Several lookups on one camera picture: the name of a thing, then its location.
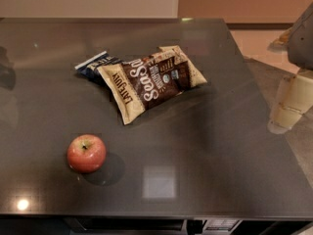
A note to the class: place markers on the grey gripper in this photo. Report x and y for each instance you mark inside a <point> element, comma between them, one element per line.
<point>302,43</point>

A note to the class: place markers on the brown Late July chip bag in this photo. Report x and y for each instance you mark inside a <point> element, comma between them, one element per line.
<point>144,83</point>

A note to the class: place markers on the blue chip bag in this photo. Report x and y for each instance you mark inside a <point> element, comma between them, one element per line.
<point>90,68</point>

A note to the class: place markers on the red apple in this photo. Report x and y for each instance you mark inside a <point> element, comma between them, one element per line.
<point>86,153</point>

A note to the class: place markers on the black appliance under table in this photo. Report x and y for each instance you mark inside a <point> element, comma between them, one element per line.
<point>180,226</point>

